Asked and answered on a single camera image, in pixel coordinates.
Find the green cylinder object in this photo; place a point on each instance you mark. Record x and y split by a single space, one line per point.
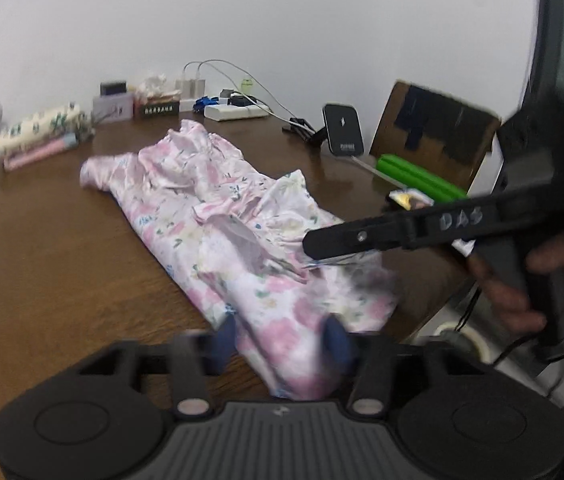
412 176

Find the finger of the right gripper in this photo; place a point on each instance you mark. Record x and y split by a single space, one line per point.
349 238

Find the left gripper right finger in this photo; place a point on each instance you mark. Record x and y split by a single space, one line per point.
364 364

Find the white power strip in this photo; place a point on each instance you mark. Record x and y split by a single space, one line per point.
231 113

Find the black clamp on table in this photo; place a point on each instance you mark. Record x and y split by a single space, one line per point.
298 126

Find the grey tin box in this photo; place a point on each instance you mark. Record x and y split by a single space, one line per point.
114 108

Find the person right hand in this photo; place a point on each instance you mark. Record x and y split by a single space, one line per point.
510 304

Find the cream teal flower garment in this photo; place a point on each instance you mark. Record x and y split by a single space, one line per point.
44 126

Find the light blue pink mesh garment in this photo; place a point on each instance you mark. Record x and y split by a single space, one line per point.
54 147

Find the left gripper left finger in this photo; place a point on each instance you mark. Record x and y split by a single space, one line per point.
188 359

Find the black wireless charger stand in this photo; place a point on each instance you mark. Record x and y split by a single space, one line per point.
341 131

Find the tablet with white screen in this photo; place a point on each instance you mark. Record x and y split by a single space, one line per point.
407 199

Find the black tissue box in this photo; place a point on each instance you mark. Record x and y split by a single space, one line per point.
155 97

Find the pink floral garment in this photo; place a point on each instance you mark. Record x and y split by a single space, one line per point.
231 239

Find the brown cardboard box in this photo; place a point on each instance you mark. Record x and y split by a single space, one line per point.
437 132

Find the black small box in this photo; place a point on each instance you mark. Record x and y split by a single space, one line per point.
111 88

